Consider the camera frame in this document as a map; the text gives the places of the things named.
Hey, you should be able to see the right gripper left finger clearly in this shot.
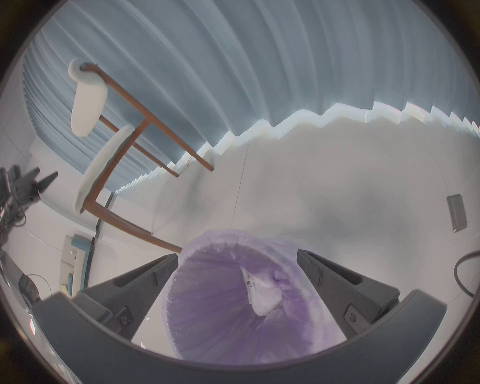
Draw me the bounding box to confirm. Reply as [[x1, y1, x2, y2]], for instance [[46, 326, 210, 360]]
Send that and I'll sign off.
[[71, 253, 179, 342]]

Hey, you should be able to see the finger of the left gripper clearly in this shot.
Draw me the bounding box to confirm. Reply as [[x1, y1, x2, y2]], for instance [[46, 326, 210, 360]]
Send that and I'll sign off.
[[36, 171, 59, 196], [22, 167, 42, 190]]

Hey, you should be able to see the black cable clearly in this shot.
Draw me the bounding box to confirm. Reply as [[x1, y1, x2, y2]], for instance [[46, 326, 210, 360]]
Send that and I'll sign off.
[[453, 251, 480, 298]]

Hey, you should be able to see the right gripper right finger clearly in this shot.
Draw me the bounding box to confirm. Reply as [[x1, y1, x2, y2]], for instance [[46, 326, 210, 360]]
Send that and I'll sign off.
[[297, 249, 401, 339]]

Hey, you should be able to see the white paper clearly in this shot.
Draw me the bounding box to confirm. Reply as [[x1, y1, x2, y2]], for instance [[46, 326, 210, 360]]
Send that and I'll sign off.
[[240, 266, 283, 317]]

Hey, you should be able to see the white cushioned wooden chair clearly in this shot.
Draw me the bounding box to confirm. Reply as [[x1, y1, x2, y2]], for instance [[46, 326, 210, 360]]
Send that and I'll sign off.
[[68, 57, 215, 253]]

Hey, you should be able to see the white trash bin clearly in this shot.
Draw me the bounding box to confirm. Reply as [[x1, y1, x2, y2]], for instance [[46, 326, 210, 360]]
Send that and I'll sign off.
[[167, 232, 346, 361]]

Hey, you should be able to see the purple plastic bag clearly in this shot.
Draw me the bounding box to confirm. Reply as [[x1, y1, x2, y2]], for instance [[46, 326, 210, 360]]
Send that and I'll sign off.
[[162, 229, 347, 361]]

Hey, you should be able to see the pale blue curtain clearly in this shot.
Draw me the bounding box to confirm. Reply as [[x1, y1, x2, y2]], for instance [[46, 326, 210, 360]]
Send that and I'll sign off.
[[22, 0, 480, 196]]

